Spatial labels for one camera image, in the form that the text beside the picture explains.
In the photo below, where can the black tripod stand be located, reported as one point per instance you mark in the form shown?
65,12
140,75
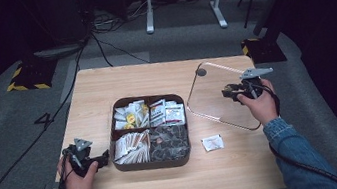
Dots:
249,5

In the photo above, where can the pile of red-white packets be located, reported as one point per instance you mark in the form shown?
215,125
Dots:
167,112

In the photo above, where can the pile of dark packets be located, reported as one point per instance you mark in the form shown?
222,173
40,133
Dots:
168,143

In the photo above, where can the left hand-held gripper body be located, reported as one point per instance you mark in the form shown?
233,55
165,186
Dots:
80,160

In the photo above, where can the clear lid with metal rim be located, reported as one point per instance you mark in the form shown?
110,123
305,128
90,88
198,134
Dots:
214,97

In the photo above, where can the person's right hand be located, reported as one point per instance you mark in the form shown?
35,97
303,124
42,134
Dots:
264,107

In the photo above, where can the pile of white-brown stick packets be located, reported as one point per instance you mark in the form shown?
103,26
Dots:
132,148

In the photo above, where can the black-yellow striped stand base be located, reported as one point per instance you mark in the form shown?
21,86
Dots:
264,50
30,76

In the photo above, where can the single white sachet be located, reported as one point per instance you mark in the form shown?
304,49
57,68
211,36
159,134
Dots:
212,143

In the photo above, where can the brown compartment box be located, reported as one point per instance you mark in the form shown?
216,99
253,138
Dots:
152,166

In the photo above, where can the person's left hand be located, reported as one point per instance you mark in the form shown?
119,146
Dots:
77,185

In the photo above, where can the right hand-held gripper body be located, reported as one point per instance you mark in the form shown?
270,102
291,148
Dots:
253,87

